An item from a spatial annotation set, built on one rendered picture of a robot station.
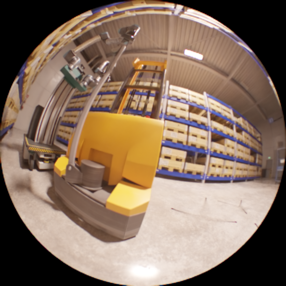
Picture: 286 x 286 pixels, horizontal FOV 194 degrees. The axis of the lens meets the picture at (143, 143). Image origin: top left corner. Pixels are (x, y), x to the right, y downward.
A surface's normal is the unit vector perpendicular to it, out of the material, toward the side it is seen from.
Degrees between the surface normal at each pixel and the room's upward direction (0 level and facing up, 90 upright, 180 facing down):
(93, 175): 90
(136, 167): 90
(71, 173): 90
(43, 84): 90
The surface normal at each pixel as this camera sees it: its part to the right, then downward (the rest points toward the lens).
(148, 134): -0.03, -0.44
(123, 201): 0.17, -0.96
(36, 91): 0.97, 0.21
